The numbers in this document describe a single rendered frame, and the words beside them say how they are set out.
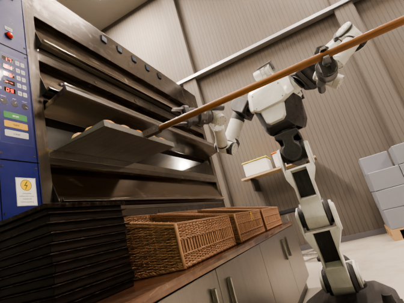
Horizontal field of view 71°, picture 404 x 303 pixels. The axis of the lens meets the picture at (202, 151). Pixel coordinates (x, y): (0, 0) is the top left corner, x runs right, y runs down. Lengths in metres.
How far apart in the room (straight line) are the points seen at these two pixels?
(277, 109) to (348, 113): 3.75
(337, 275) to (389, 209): 2.72
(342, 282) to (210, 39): 5.56
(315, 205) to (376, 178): 2.78
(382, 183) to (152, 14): 5.99
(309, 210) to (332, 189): 3.57
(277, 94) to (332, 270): 0.95
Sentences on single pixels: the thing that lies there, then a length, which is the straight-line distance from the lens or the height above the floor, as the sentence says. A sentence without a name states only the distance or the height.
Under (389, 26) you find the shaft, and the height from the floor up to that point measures 1.19.
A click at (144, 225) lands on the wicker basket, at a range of 1.07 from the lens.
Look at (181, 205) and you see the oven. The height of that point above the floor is 0.90.
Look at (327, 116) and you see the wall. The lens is 5.32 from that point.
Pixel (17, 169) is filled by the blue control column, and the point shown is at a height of 1.06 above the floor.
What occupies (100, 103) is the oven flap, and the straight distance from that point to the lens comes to 1.52.
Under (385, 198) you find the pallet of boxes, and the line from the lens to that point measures 4.32.
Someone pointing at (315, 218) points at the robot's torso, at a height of 0.61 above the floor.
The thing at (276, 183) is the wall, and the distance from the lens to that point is 5.24.
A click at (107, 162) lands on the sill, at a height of 1.16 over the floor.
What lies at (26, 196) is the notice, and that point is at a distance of 1.23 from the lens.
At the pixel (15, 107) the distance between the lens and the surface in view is 1.35.
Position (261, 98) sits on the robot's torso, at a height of 1.30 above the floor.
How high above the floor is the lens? 0.68
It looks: 15 degrees up
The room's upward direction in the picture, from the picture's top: 15 degrees counter-clockwise
